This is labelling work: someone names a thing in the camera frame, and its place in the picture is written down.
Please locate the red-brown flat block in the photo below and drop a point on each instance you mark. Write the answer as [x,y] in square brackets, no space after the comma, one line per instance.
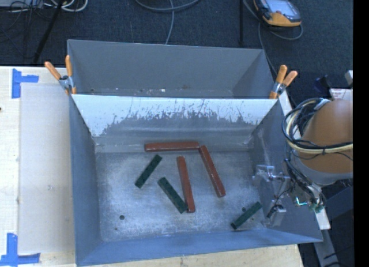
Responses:
[186,183]
[212,171]
[171,146]

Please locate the dark green flat block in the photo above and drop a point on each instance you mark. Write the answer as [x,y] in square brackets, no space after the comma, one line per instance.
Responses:
[246,215]
[148,171]
[172,195]

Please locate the grey metal bin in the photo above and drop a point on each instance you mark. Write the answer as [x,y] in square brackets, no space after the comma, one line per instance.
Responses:
[161,225]

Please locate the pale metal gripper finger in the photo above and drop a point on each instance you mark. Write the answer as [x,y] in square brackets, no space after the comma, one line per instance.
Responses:
[277,212]
[265,172]

